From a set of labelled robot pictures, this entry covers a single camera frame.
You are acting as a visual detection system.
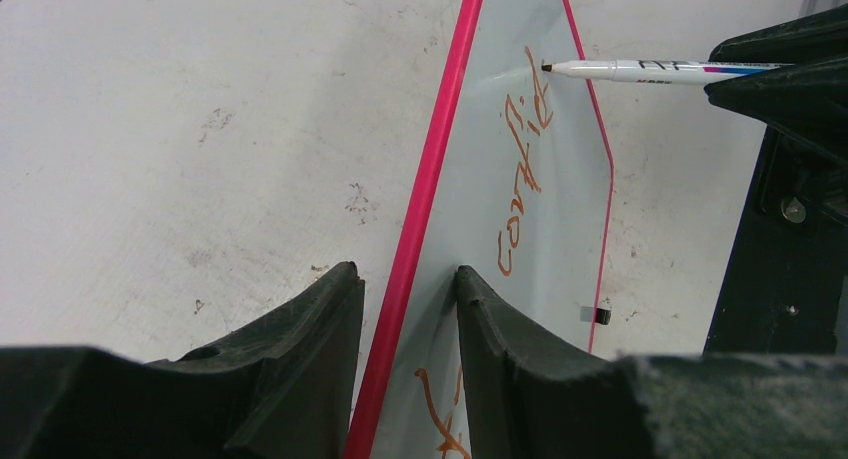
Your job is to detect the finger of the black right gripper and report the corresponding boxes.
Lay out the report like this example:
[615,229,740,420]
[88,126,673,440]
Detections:
[709,5,847,64]
[704,54,847,166]

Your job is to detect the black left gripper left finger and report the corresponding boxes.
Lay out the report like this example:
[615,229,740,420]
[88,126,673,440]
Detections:
[1,262,365,458]

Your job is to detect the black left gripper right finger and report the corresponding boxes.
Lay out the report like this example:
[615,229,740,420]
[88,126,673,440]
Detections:
[455,266,847,458]

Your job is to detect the white whiteboard marker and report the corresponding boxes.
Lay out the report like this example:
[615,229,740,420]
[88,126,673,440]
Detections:
[541,60,788,85]

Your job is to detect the black whiteboard stand foot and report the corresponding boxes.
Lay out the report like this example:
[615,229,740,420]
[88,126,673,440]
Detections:
[580,298,612,326]

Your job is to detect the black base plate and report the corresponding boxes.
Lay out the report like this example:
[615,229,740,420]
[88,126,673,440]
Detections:
[704,129,847,356]

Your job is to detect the whiteboard with pink frame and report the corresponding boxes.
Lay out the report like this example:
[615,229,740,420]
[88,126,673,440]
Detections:
[344,0,613,458]

